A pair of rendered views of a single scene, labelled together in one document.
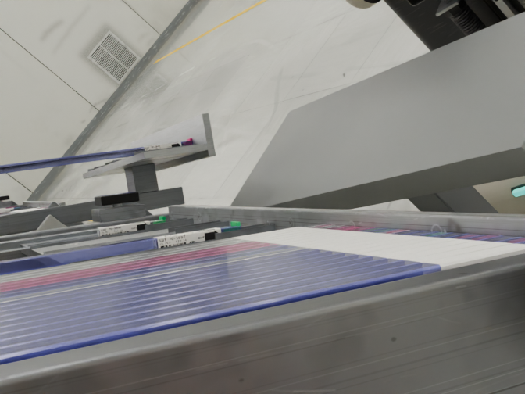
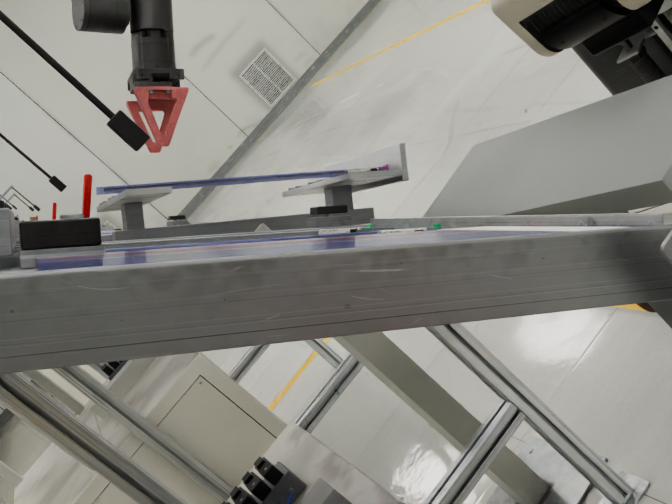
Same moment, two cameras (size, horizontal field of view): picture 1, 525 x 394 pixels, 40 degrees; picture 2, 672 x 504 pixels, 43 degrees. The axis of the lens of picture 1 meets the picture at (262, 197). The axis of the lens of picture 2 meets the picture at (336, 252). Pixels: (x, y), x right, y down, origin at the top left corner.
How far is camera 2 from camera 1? 40 cm
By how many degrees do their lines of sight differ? 6
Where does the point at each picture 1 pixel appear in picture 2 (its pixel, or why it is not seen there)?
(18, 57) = not seen: hidden behind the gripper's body
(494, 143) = (642, 177)
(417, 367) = (554, 274)
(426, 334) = (560, 258)
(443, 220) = (585, 217)
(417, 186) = (581, 210)
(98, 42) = (252, 60)
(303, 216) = (489, 221)
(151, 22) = (310, 40)
